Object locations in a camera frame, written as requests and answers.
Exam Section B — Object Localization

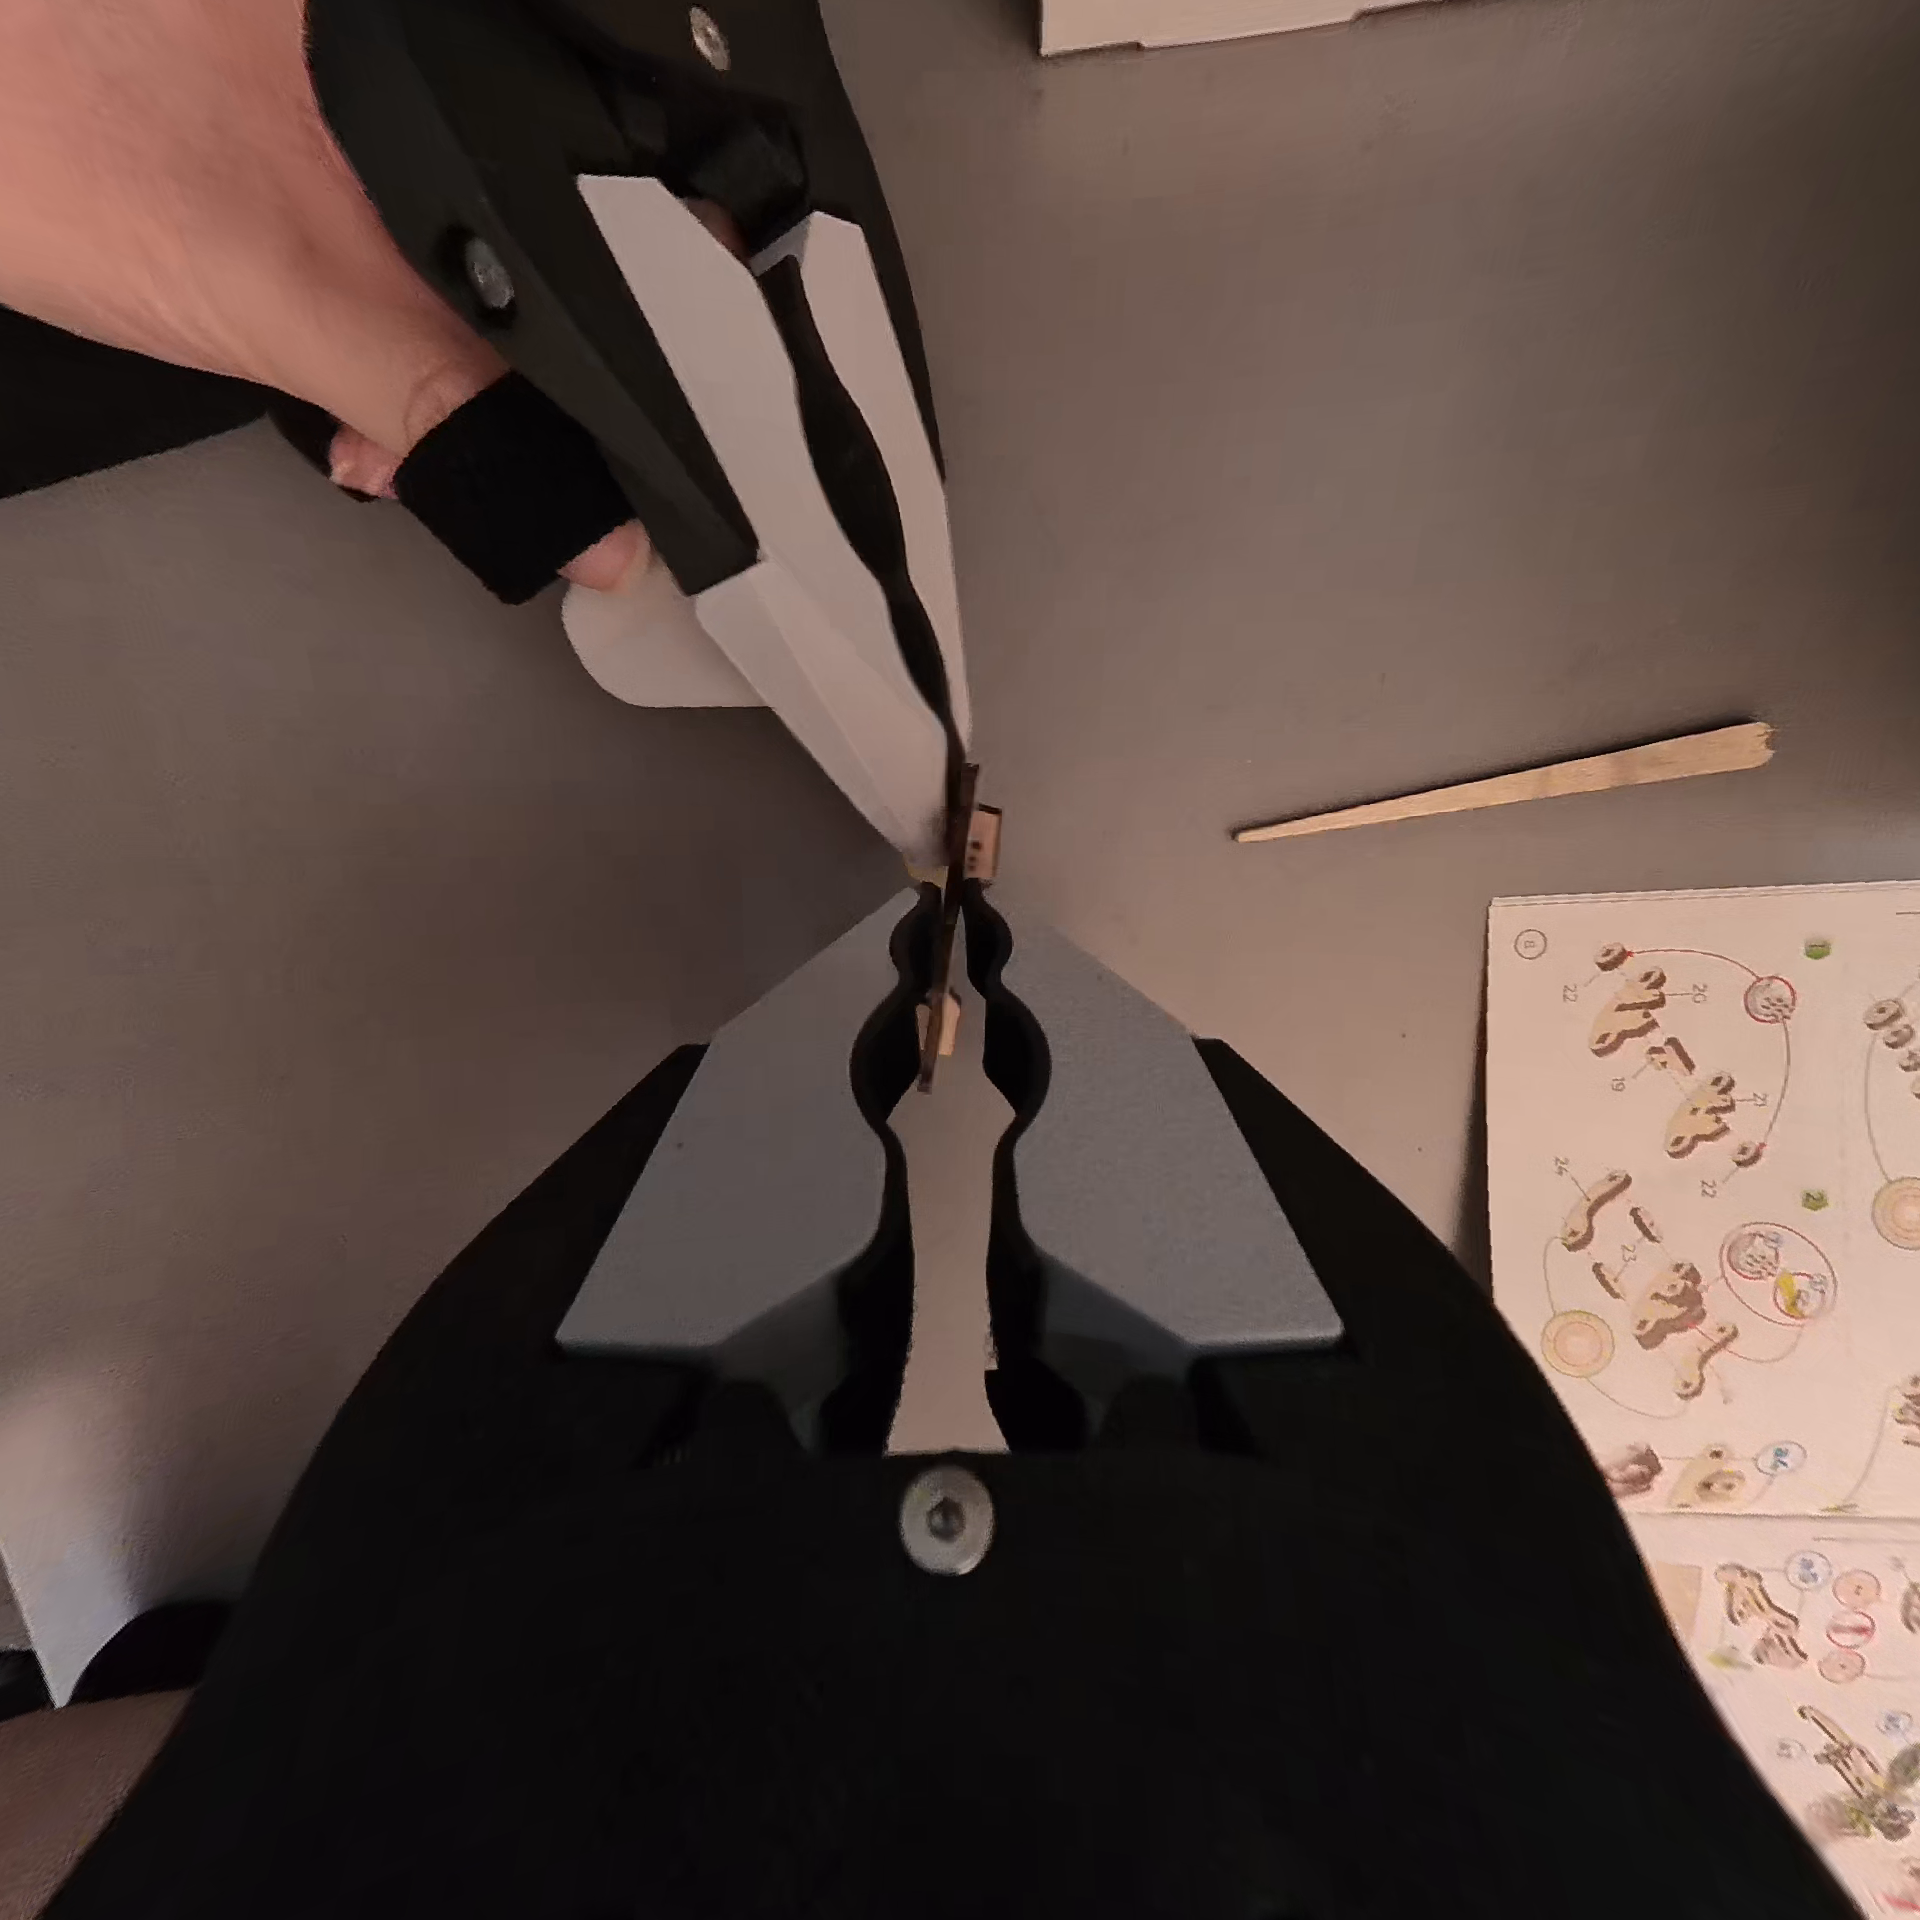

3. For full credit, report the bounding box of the assembly instruction booklet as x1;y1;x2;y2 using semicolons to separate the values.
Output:
1486;883;1920;1920

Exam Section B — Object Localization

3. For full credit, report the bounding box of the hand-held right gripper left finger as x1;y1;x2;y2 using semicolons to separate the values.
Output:
556;892;939;1377

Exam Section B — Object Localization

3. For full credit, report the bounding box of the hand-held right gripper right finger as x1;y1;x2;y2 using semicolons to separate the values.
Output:
969;884;1342;1393

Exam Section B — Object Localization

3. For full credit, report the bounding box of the person's left hand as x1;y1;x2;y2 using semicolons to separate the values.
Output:
0;0;655;597

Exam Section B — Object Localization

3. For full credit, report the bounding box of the wooden model part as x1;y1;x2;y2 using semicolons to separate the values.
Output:
901;762;1008;1098

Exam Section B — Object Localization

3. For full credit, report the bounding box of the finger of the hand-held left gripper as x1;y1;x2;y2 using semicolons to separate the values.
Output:
747;211;975;751
573;171;975;881

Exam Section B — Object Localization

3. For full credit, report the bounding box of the thin wooden strip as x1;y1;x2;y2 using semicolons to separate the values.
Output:
1232;722;1775;845

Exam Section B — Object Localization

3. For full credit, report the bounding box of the white cardboard tray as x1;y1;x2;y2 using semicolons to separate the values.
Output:
1038;0;1403;59

